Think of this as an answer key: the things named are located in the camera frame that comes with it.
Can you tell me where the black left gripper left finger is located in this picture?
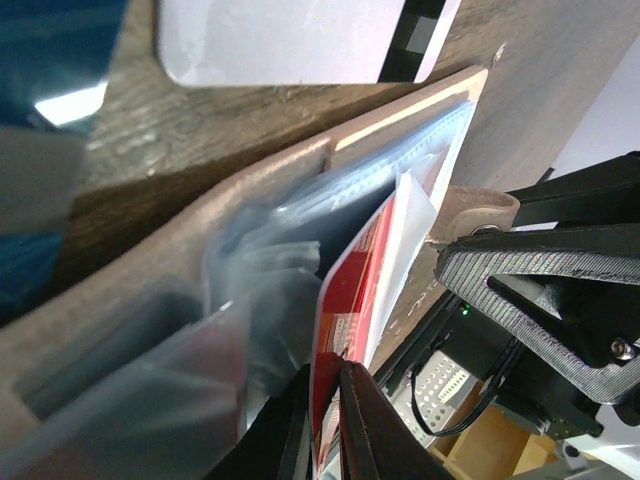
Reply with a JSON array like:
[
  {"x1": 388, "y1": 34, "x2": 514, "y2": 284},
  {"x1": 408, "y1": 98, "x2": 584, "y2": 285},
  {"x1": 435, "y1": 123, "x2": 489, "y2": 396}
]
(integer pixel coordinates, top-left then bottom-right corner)
[{"x1": 207, "y1": 364, "x2": 311, "y2": 480}]

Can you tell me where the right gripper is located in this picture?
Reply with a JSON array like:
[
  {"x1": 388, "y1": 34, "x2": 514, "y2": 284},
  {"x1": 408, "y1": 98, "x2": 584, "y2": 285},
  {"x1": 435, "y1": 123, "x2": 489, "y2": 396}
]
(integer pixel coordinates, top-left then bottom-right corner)
[{"x1": 429, "y1": 149, "x2": 640, "y2": 441}]

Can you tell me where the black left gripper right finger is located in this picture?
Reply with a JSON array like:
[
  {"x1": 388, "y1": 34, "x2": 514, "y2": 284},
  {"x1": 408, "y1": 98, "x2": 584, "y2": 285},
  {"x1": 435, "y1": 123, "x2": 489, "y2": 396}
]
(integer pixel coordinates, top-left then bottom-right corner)
[{"x1": 339, "y1": 362, "x2": 453, "y2": 480}]

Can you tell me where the beige leather card holder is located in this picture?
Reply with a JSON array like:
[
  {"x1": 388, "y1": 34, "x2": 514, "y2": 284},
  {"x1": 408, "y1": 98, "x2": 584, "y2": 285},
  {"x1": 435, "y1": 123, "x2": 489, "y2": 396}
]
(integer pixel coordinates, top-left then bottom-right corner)
[{"x1": 1, "y1": 66, "x2": 488, "y2": 479}]

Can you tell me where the red card with stripe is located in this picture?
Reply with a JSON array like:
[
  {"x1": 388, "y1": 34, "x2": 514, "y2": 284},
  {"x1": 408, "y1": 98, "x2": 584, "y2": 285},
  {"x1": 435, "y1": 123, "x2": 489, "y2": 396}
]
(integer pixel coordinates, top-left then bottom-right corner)
[{"x1": 309, "y1": 197, "x2": 395, "y2": 479}]

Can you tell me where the white magnetic stripe card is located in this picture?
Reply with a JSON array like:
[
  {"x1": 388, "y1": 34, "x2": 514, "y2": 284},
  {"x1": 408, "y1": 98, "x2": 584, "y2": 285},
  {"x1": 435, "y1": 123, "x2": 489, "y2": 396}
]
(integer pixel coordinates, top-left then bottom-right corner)
[{"x1": 156, "y1": 0, "x2": 460, "y2": 88}]

